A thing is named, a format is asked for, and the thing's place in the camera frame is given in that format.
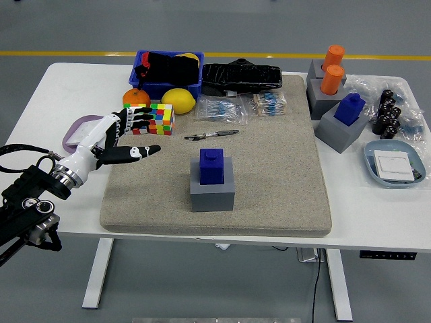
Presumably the white switch panel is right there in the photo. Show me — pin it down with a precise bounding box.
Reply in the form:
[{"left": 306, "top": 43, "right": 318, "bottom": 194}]
[
  {"left": 66, "top": 120, "right": 102, "bottom": 146},
  {"left": 372, "top": 149, "right": 416, "bottom": 182}
]

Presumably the blue square seal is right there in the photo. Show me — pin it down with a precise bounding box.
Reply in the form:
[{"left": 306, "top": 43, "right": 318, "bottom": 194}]
[
  {"left": 333, "top": 92, "right": 366, "bottom": 127},
  {"left": 199, "top": 148, "right": 226, "bottom": 186}
]

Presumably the blue plastic bin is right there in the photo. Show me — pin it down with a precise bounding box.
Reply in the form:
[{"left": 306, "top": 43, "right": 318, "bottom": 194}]
[{"left": 128, "top": 50, "right": 205, "bottom": 100}]

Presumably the grey box under table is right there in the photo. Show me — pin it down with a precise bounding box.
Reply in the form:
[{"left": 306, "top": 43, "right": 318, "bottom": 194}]
[{"left": 296, "top": 248, "right": 326, "bottom": 263}]

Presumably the black cloth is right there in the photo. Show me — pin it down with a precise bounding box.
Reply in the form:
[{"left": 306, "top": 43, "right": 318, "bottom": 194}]
[{"left": 133, "top": 51, "right": 200, "bottom": 85}]

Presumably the light blue tray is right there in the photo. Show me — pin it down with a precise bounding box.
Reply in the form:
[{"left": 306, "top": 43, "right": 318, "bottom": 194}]
[{"left": 364, "top": 139, "right": 426, "bottom": 188}]

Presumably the white table leg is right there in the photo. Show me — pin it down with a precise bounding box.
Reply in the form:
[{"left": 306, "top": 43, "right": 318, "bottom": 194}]
[
  {"left": 325, "top": 248, "right": 354, "bottom": 322},
  {"left": 81, "top": 238, "right": 114, "bottom": 310}
]

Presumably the clear plastic parts bag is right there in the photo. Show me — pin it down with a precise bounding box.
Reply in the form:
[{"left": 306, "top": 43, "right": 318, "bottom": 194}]
[
  {"left": 397, "top": 109, "right": 426, "bottom": 142},
  {"left": 345, "top": 74, "right": 405, "bottom": 115}
]

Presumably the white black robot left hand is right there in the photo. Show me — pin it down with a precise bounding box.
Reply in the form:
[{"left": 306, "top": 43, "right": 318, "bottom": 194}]
[{"left": 57, "top": 106, "right": 162, "bottom": 179}]

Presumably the black wrapped keyboard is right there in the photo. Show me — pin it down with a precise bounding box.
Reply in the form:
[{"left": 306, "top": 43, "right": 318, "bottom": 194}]
[{"left": 201, "top": 58, "right": 283, "bottom": 97}]

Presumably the grey round seal holder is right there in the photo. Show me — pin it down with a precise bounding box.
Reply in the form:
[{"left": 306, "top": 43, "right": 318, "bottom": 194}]
[
  {"left": 305, "top": 78, "right": 347, "bottom": 121},
  {"left": 306, "top": 59, "right": 347, "bottom": 87}
]

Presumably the grey square seal holder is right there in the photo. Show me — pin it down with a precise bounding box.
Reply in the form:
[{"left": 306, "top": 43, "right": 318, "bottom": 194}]
[
  {"left": 314, "top": 100, "right": 370, "bottom": 155},
  {"left": 189, "top": 156, "right": 236, "bottom": 213}
]

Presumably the grey-brown mat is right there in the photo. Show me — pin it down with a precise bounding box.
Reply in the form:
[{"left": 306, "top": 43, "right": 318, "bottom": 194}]
[{"left": 99, "top": 74, "right": 333, "bottom": 239}]

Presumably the black pen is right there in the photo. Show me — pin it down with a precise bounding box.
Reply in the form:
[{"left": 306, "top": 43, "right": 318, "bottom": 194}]
[{"left": 183, "top": 129, "right": 240, "bottom": 141}]

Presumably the orange fruit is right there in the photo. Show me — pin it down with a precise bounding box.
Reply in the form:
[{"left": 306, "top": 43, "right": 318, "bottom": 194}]
[{"left": 122, "top": 87, "right": 152, "bottom": 108}]

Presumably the clear bag of blue resistors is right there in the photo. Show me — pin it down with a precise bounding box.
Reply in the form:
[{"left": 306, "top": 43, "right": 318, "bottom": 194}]
[
  {"left": 241, "top": 91, "right": 289, "bottom": 118},
  {"left": 194, "top": 94, "right": 249, "bottom": 126}
]

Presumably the black power cable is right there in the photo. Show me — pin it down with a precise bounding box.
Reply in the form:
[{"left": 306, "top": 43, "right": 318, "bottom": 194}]
[{"left": 311, "top": 248, "right": 324, "bottom": 323}]

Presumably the purple tray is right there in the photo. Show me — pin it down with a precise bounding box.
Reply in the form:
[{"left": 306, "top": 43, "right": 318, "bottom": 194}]
[{"left": 61, "top": 114, "right": 105, "bottom": 155}]

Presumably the yellow lemon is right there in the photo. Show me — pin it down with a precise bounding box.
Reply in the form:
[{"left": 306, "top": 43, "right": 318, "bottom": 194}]
[{"left": 160, "top": 88, "right": 197, "bottom": 114}]

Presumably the black table control panel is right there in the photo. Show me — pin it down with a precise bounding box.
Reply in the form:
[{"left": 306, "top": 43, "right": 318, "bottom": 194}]
[{"left": 358, "top": 250, "right": 417, "bottom": 261}]

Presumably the orange round seal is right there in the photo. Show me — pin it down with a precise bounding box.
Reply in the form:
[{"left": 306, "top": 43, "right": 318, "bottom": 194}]
[
  {"left": 319, "top": 64, "right": 345, "bottom": 96},
  {"left": 321, "top": 44, "right": 345, "bottom": 72}
]

